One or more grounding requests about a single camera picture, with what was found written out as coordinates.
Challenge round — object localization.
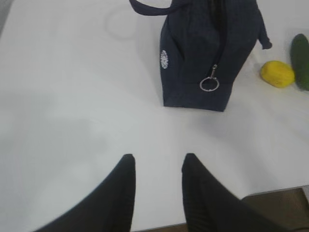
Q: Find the yellow lemon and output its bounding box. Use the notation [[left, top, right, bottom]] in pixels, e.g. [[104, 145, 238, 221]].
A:
[[260, 60, 295, 88]]

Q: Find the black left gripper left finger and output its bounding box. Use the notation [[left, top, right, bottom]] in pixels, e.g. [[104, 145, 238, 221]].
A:
[[38, 154, 136, 232]]

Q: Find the green cucumber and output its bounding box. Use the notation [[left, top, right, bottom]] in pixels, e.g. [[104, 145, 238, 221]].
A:
[[290, 34, 309, 91]]

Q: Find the dark navy fabric bag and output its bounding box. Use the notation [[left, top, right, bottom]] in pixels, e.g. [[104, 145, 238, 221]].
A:
[[130, 0, 272, 112]]

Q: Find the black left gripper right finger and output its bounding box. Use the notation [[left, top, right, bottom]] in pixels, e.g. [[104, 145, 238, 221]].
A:
[[182, 153, 286, 232]]

